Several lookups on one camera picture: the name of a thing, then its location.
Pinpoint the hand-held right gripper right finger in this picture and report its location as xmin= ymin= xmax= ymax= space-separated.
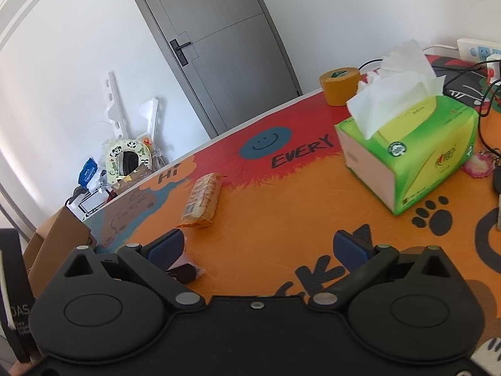
xmin=309 ymin=229 xmax=460 ymax=314

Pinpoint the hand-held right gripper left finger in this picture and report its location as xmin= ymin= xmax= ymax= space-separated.
xmin=59 ymin=228 xmax=206 ymax=314

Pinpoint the black and white snack packet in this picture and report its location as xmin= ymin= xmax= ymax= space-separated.
xmin=166 ymin=251 xmax=207 ymax=285

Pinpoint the cardboard box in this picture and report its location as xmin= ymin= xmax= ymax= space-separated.
xmin=21 ymin=204 xmax=96 ymax=296

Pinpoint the orange biscuit pack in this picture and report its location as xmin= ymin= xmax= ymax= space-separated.
xmin=175 ymin=173 xmax=228 ymax=230

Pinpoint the black metal rack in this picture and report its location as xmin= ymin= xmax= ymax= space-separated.
xmin=66 ymin=186 xmax=118 ymax=220

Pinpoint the blue plastic bag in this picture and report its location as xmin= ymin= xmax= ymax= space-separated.
xmin=77 ymin=157 xmax=98 ymax=185

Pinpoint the green tissue box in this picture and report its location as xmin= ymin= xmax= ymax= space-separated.
xmin=334 ymin=39 xmax=480 ymax=216

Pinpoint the short white foam piece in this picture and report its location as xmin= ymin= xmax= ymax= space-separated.
xmin=138 ymin=97 xmax=160 ymax=145

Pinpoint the tall white foam piece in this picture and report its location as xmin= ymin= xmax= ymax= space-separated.
xmin=101 ymin=71 xmax=132 ymax=142

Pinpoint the key bunch with pink charm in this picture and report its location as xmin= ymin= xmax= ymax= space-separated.
xmin=460 ymin=149 xmax=501 ymax=231

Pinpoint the yellow tape roll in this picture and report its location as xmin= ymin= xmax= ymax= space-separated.
xmin=319 ymin=67 xmax=365 ymax=106

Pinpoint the grey door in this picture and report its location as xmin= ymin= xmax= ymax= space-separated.
xmin=119 ymin=0 xmax=304 ymax=139

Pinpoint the white power strip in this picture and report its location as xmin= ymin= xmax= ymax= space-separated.
xmin=457 ymin=38 xmax=501 ymax=63

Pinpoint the white plug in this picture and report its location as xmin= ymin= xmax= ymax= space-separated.
xmin=485 ymin=55 xmax=501 ymax=81

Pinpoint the panda print ring seat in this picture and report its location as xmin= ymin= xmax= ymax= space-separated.
xmin=105 ymin=139 xmax=154 ymax=185

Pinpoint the grey door frame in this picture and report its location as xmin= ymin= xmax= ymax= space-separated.
xmin=0 ymin=182 xmax=38 ymax=241

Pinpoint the black door handle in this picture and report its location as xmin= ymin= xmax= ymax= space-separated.
xmin=169 ymin=39 xmax=198 ymax=66

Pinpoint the red cable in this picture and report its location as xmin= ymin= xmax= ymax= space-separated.
xmin=479 ymin=68 xmax=501 ymax=116

